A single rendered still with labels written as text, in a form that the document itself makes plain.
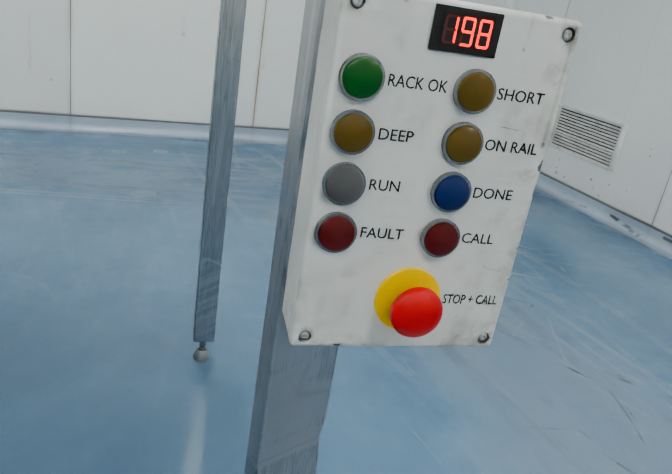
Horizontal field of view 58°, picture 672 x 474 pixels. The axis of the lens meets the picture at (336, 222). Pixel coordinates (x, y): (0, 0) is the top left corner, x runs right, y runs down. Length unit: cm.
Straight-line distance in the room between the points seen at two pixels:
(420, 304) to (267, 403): 20
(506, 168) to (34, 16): 381
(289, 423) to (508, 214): 28
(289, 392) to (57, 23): 370
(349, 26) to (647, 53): 376
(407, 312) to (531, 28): 21
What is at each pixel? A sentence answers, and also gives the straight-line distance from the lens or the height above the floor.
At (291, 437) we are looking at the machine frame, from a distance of 60.
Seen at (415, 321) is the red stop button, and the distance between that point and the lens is 44.
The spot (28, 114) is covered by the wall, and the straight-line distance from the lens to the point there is 423.
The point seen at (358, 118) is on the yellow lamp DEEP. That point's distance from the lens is 40.
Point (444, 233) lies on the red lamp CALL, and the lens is 45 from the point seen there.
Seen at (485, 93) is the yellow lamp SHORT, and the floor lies 103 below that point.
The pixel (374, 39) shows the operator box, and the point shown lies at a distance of 40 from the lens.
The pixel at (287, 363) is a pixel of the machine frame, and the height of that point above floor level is 77.
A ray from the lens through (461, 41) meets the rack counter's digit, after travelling 42.
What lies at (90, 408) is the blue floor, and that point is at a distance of 173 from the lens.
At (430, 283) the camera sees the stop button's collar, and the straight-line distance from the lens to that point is 47.
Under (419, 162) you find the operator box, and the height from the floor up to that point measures 98.
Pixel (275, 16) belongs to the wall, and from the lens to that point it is 429.
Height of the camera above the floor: 108
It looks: 21 degrees down
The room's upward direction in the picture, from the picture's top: 9 degrees clockwise
